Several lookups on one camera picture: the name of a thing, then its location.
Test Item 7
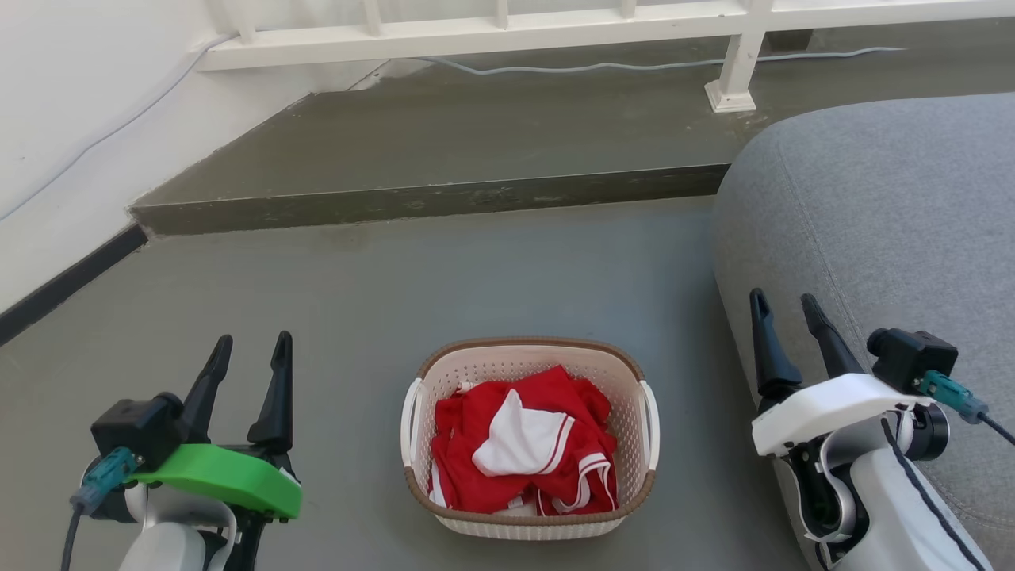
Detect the raised concrete platform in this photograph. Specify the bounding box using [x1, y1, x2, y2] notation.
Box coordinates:
[128, 16, 1015, 236]

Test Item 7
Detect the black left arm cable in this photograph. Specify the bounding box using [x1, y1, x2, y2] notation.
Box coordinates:
[60, 446, 142, 571]

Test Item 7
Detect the grey floor cable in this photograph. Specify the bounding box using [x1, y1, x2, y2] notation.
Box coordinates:
[0, 33, 906, 223]

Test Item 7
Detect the cream plastic laundry basket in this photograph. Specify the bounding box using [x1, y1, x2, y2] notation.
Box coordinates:
[400, 338, 661, 542]

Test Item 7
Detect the grey fabric sofa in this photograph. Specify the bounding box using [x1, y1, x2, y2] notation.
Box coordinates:
[712, 93, 1015, 571]

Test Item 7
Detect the black wall baseboard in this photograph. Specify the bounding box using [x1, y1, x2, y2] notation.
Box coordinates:
[0, 224, 150, 347]

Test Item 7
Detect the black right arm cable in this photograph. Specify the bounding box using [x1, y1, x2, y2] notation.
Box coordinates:
[920, 370, 1015, 446]

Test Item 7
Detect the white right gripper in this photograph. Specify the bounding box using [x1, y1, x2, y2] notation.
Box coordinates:
[749, 288, 935, 570]

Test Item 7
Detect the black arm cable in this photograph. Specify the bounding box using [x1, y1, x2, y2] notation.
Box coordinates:
[920, 370, 1015, 446]
[60, 446, 142, 571]

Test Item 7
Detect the red and white garment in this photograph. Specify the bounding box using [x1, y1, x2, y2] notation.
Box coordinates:
[428, 365, 619, 516]

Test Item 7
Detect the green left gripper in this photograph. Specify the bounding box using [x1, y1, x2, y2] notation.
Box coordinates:
[127, 331, 304, 571]

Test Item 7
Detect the white wooden railing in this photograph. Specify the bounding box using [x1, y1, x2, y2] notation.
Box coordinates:
[189, 0, 1015, 113]

